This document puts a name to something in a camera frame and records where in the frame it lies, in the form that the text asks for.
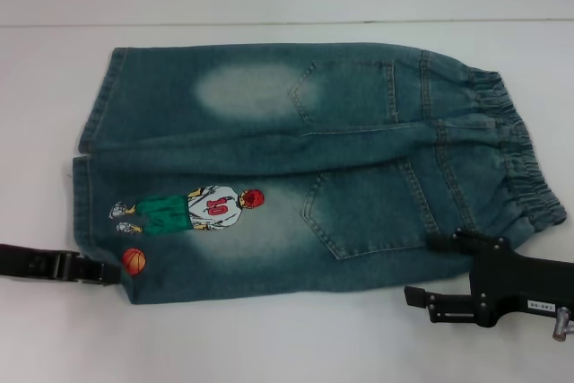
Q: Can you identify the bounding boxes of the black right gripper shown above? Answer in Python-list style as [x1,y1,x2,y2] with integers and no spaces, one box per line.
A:
[404,229,574,328]

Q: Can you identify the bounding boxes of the blue denim shorts with print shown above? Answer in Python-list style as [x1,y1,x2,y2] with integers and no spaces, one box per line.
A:
[71,43,569,307]

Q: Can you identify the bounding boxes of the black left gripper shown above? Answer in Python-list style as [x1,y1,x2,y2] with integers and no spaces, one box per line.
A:
[0,243,122,286]

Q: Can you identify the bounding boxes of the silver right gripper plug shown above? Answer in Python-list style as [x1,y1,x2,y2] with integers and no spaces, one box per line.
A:
[552,306,574,342]

